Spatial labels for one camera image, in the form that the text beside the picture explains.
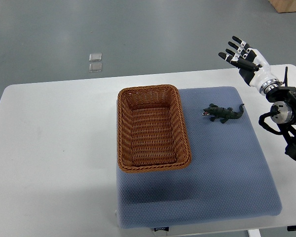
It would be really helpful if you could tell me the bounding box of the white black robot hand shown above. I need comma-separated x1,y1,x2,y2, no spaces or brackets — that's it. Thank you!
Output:
219,36,281,96

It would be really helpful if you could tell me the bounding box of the dark green toy crocodile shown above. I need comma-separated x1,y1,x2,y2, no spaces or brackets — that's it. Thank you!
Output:
202,103,244,123

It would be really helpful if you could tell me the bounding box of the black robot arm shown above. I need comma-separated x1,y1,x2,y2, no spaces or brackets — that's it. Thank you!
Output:
259,67,296,161

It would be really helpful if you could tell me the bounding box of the brown wicker basket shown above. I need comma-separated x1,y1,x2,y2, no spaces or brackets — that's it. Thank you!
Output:
117,84,192,173

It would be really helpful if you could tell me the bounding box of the wooden box corner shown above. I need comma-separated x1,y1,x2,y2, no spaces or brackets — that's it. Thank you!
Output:
269,0,296,13

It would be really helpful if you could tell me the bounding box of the blue grey foam cushion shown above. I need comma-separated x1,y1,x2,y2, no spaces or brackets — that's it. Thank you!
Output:
116,86,282,229

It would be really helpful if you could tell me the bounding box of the upper metal floor plate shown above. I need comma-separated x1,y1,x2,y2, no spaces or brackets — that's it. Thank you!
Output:
89,53,102,62

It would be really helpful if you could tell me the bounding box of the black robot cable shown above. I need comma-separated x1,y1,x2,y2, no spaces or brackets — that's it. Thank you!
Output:
258,111,283,135

